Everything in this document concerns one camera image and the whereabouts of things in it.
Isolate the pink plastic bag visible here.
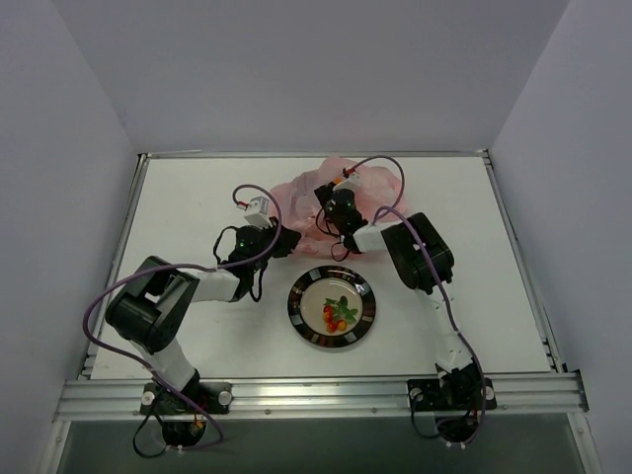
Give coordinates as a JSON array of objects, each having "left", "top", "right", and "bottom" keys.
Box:
[{"left": 271, "top": 155, "right": 407, "bottom": 259}]

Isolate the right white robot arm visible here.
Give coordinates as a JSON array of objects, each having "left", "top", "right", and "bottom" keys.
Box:
[{"left": 314, "top": 179, "right": 486, "bottom": 409}]

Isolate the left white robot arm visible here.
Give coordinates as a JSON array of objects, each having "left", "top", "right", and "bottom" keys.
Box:
[{"left": 106, "top": 218, "right": 301, "bottom": 414}]

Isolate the black rimmed ceramic plate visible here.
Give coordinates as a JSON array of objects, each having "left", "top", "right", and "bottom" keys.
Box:
[{"left": 286, "top": 266, "right": 376, "bottom": 350}]

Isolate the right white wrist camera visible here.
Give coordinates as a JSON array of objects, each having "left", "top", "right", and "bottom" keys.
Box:
[{"left": 333, "top": 170, "right": 361, "bottom": 192}]

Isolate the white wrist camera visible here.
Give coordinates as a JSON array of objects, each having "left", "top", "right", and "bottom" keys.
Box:
[
  {"left": 333, "top": 170, "right": 361, "bottom": 192},
  {"left": 237, "top": 197, "right": 272, "bottom": 228}
]

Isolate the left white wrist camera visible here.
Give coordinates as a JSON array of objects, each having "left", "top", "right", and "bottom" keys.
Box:
[{"left": 237, "top": 197, "right": 272, "bottom": 228}]

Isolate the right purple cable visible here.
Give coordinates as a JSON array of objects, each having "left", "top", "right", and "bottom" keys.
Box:
[{"left": 340, "top": 155, "right": 488, "bottom": 443}]

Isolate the purple cable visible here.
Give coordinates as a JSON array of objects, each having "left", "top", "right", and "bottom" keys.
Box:
[
  {"left": 340, "top": 155, "right": 488, "bottom": 443},
  {"left": 81, "top": 184, "right": 283, "bottom": 451}
]

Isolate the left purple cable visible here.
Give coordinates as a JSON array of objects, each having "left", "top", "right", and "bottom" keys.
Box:
[{"left": 81, "top": 184, "right": 283, "bottom": 451}]

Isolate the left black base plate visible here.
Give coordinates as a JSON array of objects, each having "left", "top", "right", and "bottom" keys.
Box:
[{"left": 138, "top": 381, "right": 233, "bottom": 416}]

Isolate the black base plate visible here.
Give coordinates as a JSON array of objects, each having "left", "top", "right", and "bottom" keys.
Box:
[
  {"left": 138, "top": 381, "right": 233, "bottom": 416},
  {"left": 407, "top": 378, "right": 498, "bottom": 412}
]

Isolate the aluminium front rail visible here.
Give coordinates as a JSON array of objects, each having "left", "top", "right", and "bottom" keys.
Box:
[{"left": 53, "top": 372, "right": 589, "bottom": 422}]

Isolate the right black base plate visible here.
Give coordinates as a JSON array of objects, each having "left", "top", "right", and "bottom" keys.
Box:
[{"left": 407, "top": 378, "right": 498, "bottom": 412}]

